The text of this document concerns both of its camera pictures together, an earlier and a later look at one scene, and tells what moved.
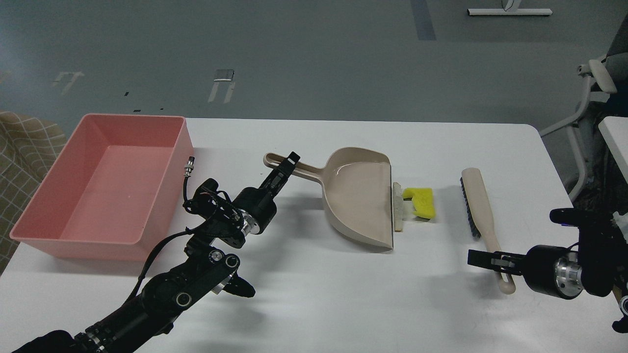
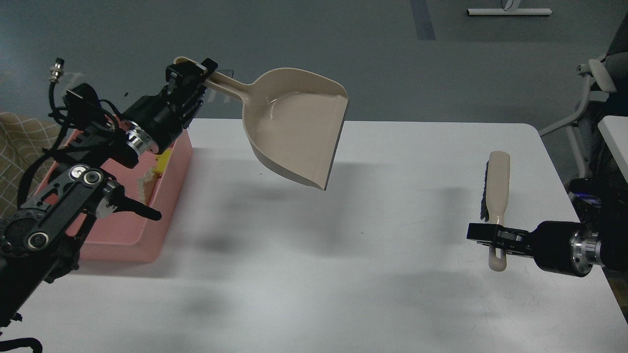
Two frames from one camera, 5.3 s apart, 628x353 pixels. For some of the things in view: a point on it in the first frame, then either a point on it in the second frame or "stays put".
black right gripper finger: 481,258 → 497,233
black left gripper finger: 278,176 → 180,75
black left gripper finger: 274,181 → 194,108
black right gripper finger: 504,266 → 501,249
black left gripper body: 257,208 → 160,118
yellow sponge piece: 423,200 → 162,161
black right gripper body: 553,270 → 550,247
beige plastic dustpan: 357,184 → 292,118
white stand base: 513,11 stays put
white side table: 614,129 stays put
